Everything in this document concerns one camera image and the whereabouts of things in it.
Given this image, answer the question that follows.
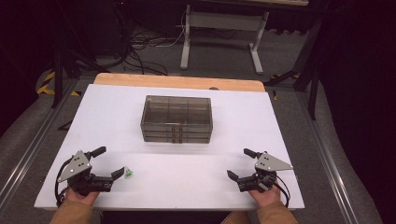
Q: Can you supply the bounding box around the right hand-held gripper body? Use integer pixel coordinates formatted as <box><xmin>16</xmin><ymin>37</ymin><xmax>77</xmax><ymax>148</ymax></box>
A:
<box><xmin>237</xmin><ymin>150</ymin><xmax>294</xmax><ymax>193</ymax></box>

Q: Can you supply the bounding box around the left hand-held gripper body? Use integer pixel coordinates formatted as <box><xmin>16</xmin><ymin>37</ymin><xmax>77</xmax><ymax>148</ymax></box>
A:
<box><xmin>57</xmin><ymin>149</ymin><xmax>114</xmax><ymax>198</ymax></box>

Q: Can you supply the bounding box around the smoky clear plastic drawer cabinet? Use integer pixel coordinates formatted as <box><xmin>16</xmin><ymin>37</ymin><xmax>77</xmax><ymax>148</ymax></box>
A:
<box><xmin>139</xmin><ymin>94</ymin><xmax>214</xmax><ymax>145</ymax></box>

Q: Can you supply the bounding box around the person's left hand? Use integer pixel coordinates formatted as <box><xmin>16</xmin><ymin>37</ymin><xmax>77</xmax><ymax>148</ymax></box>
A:
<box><xmin>65</xmin><ymin>188</ymin><xmax>101</xmax><ymax>207</ymax></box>

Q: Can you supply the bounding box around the person's right hand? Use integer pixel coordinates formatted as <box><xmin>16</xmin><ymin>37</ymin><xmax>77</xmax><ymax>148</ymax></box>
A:
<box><xmin>247</xmin><ymin>184</ymin><xmax>282</xmax><ymax>209</ymax></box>

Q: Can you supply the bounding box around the yellow black floor tape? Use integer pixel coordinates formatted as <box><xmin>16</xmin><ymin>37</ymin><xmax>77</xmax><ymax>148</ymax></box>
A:
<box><xmin>35</xmin><ymin>71</ymin><xmax>82</xmax><ymax>97</ymax></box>

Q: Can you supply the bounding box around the black metal stand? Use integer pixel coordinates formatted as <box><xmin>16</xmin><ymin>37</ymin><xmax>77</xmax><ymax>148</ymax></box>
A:
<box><xmin>263</xmin><ymin>17</ymin><xmax>323</xmax><ymax>121</ymax></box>
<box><xmin>50</xmin><ymin>40</ymin><xmax>102</xmax><ymax>109</ymax></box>

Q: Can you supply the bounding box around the black equipment cabinet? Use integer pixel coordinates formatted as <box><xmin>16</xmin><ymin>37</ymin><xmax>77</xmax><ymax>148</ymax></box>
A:
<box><xmin>90</xmin><ymin>0</ymin><xmax>134</xmax><ymax>58</ymax></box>

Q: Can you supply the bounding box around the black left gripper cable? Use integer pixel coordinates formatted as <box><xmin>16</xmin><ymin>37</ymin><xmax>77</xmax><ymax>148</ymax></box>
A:
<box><xmin>54</xmin><ymin>159</ymin><xmax>73</xmax><ymax>208</ymax></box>

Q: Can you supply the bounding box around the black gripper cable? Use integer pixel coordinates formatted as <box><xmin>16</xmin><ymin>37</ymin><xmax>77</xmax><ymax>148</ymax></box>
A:
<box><xmin>54</xmin><ymin>159</ymin><xmax>73</xmax><ymax>208</ymax></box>
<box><xmin>273</xmin><ymin>174</ymin><xmax>291</xmax><ymax>208</ymax></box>

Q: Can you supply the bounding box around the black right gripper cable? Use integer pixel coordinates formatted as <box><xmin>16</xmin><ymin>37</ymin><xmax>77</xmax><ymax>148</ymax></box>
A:
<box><xmin>273</xmin><ymin>174</ymin><xmax>291</xmax><ymax>208</ymax></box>

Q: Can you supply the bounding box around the aluminium rail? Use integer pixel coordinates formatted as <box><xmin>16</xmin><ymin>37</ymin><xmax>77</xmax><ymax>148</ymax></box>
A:
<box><xmin>296</xmin><ymin>91</ymin><xmax>361</xmax><ymax>224</ymax></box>
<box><xmin>0</xmin><ymin>78</ymin><xmax>80</xmax><ymax>208</ymax></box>

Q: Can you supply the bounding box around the bundle of black floor cables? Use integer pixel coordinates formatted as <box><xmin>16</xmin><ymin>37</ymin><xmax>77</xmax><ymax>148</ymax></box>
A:
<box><xmin>120</xmin><ymin>27</ymin><xmax>170</xmax><ymax>77</ymax></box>

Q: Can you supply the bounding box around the white metal desk frame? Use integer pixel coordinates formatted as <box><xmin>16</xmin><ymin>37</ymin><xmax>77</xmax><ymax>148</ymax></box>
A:
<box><xmin>179</xmin><ymin>4</ymin><xmax>271</xmax><ymax>76</ymax></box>

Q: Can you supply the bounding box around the white cable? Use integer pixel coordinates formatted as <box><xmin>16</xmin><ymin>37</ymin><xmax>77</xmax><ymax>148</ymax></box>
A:
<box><xmin>154</xmin><ymin>10</ymin><xmax>189</xmax><ymax>49</ymax></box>

